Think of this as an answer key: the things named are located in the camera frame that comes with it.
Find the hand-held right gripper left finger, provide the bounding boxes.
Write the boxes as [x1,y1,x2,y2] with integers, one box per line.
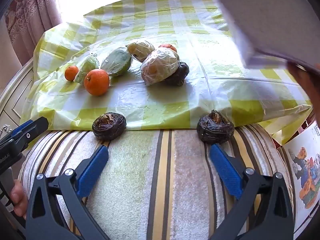
[25,145,110,240]

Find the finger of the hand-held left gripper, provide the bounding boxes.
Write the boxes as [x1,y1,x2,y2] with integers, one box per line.
[10,120,34,135]
[0,116,49,155]

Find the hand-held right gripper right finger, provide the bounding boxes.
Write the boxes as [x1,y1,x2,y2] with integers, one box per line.
[209,144,294,240]

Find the dark brown wrinkled fruit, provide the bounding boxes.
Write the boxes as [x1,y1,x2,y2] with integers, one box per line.
[164,62,190,87]
[92,112,127,142]
[196,110,235,145]

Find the large orange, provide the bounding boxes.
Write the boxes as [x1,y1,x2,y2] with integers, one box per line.
[84,69,110,96]

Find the small plastic-wrapped green fruit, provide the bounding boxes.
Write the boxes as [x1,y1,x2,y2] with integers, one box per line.
[74,54,100,84]

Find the large plastic-wrapped green fruit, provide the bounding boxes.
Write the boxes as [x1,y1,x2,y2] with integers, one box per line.
[100,47,132,77]

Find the plastic-wrapped yellowish fruit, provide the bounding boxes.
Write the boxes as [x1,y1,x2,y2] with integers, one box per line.
[126,40,156,63]

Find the purple cardboard box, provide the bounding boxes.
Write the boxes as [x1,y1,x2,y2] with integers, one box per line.
[205,0,320,75]

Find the person's left hand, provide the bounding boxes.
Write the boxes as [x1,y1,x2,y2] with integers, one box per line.
[11,180,28,219]

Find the cream wooden cabinet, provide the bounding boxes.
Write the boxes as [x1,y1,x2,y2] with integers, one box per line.
[0,57,40,140]

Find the small orange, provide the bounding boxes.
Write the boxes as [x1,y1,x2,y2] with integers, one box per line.
[64,65,79,82]
[158,44,177,53]

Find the printed cartoon paper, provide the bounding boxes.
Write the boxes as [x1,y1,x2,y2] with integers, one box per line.
[277,121,320,240]

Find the yellow checkered plastic tablecloth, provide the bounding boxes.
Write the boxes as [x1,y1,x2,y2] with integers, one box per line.
[20,0,314,145]

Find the pink patterned curtain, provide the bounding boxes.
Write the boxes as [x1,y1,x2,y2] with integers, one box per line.
[0,0,65,65]

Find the dark rounded object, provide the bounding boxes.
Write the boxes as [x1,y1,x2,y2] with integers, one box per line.
[287,61,320,105]

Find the plastic-wrapped whitish fruit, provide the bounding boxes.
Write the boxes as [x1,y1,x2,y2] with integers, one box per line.
[140,47,180,85]

